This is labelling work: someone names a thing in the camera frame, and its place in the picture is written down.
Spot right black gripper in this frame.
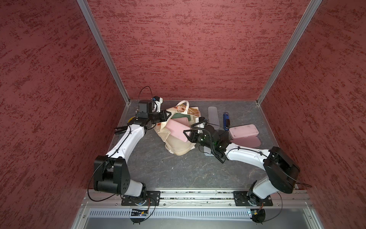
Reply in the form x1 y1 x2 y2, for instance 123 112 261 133
183 129 214 149

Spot pink pencil case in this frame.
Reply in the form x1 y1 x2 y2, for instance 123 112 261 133
165 119 190 142
229 124 259 139
231 136 261 148

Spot printed canvas tote bag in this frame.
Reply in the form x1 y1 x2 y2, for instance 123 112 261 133
153 100 201 156

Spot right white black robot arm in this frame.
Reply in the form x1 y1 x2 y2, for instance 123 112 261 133
183 127 300 207

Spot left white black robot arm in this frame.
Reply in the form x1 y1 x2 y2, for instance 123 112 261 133
89 96 172 205

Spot dark green pencil case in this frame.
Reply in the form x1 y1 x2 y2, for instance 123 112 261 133
172 113 191 121

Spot black scissors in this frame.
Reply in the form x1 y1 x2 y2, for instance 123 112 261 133
114 126 129 135

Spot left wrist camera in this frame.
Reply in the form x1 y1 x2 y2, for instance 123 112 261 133
152 96 163 113

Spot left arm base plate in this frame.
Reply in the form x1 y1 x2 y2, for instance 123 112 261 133
121 190 161 207

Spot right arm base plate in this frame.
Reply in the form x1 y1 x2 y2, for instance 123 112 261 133
233 191 273 207

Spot aluminium mounting rail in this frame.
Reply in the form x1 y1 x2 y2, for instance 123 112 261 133
81 189 314 210

